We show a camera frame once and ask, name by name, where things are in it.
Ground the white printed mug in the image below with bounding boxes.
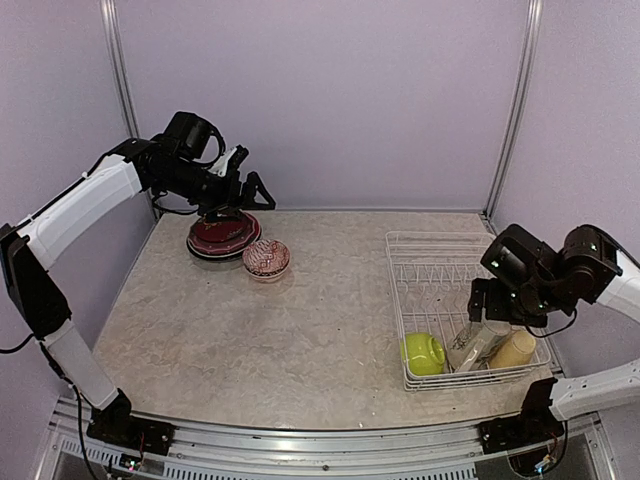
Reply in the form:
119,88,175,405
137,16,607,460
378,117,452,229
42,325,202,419
447,320,511,373

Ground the white red patterned bowl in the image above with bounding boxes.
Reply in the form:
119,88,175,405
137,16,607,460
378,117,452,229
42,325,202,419
244,264,289,283

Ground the yellow cup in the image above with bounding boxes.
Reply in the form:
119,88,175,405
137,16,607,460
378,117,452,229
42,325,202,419
489,330,537,369

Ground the lime green bowl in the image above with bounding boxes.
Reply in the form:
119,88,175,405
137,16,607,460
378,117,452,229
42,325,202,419
401,332,446,377

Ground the aluminium corner post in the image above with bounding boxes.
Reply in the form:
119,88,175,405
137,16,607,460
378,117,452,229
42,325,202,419
483,0,544,223
98,0,164,219

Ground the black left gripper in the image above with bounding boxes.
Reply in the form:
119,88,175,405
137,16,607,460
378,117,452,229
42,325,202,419
156,158,276,223

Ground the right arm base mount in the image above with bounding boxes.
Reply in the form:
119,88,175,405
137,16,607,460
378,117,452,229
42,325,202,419
477,416,565,455

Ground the aluminium front rail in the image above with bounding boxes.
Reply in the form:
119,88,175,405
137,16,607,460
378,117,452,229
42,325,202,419
49,394,614,480

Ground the right aluminium corner post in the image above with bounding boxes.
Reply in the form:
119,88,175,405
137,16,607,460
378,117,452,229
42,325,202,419
483,0,544,223

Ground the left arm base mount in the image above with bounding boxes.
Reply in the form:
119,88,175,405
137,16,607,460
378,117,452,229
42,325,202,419
87,416,176,456

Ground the pink polka dot plate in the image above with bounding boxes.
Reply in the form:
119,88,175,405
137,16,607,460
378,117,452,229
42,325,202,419
187,212,261,255

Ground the dark red floral plate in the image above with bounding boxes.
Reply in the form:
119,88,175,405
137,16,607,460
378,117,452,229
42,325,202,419
189,215,249,243

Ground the black rimmed striped plate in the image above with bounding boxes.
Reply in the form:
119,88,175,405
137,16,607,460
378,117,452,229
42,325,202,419
185,219,264,262

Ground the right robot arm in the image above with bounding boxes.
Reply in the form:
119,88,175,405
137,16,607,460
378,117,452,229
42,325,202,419
467,224,639,452

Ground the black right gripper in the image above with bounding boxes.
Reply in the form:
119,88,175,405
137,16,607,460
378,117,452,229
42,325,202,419
469,275,568,328

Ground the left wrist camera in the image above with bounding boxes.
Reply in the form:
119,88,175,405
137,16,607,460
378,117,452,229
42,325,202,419
208,145,249,178

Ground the white wire dish rack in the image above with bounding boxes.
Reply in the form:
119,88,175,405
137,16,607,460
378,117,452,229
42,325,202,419
385,231,551,391

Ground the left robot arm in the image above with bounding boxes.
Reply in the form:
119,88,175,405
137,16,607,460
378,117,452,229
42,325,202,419
1,111,276,449

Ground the left aluminium corner post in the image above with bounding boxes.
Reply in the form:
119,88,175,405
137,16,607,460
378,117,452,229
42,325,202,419
98,0,164,219

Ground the blue white zigzag bowl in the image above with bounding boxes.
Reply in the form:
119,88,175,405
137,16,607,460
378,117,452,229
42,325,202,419
242,239,291,272

